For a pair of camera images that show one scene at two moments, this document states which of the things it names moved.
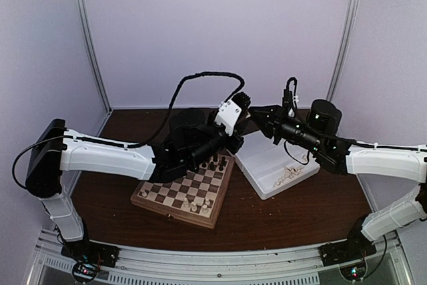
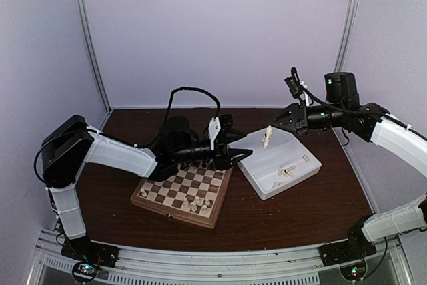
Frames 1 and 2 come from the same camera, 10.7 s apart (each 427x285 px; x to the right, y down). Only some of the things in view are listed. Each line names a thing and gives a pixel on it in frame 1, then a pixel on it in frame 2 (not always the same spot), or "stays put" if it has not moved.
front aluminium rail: (289, 265) stays put
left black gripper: (239, 130) -> (225, 159)
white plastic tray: (274, 167) stays put
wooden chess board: (199, 197) stays put
